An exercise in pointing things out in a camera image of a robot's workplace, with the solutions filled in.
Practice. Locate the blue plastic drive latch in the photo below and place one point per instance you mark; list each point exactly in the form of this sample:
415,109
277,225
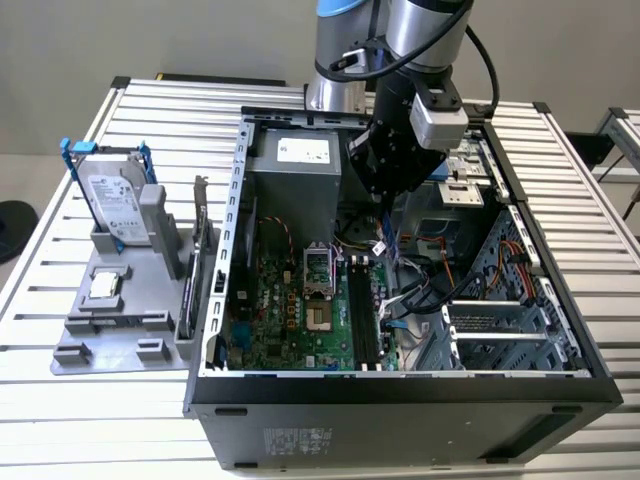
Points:
440,172

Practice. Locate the metal optical drive bay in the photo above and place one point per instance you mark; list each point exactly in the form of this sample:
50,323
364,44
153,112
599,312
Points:
460,195

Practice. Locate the grey power supply unit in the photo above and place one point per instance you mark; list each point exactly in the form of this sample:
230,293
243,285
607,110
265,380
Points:
295,200

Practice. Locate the thin metal locking lever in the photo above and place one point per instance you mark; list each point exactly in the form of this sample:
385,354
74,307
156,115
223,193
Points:
332,272

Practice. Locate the blue SATA connector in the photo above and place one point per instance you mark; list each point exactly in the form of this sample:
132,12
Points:
395,325

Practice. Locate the CPU socket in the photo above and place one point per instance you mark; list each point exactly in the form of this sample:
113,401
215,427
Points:
319,316

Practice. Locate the green motherboard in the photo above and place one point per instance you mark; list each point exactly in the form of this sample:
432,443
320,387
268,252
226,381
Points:
280,330

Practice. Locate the silver disk bay cage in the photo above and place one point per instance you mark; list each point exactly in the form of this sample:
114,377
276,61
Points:
500,335

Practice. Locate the metal slat side table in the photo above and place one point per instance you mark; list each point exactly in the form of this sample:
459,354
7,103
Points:
620,135

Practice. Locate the graphics card with black cooler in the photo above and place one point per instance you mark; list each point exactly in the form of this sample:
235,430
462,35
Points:
192,295

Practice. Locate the black open PC case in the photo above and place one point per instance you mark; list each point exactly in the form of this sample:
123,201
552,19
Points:
400,425

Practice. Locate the hard disk in blue carrier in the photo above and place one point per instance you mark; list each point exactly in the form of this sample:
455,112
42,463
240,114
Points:
117,205

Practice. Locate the silver CPU chip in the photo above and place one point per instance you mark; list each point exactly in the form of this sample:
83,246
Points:
106,286

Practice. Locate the grey plastic parts rack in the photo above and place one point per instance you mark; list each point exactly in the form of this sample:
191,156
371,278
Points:
120,350

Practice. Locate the black round object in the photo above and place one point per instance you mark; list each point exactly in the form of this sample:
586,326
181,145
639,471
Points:
15,225

